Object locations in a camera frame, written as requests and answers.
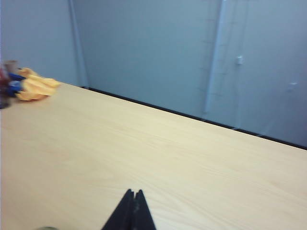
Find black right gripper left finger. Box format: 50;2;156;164
101;188;136;230

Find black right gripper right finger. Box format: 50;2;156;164
130;189;156;230

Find yellow crumpled cloth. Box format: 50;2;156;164
15;68;61;102

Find blue and red toy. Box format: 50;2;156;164
0;67;27;110

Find thin wall cable, white clip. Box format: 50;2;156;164
234;0;250;130

